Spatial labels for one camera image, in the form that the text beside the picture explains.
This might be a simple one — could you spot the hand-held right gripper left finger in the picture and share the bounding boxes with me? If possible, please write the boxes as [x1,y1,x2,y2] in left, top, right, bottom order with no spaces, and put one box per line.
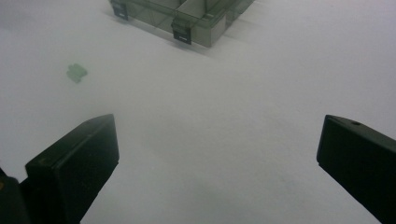
[25,114,120,224]

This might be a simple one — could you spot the white table sheet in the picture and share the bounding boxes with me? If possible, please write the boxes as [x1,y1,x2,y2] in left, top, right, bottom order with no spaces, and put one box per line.
[0,0,396,224]

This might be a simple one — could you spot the small green plastic piece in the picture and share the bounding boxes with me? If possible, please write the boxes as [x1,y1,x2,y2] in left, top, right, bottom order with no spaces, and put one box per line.
[65,63,89,84]

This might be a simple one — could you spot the clear plastic organizer box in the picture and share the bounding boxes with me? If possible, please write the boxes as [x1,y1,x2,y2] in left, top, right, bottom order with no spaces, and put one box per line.
[108,0,256,49]

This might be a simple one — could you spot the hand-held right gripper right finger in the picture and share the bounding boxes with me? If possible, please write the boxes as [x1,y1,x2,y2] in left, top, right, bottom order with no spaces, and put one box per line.
[317,114,396,224]

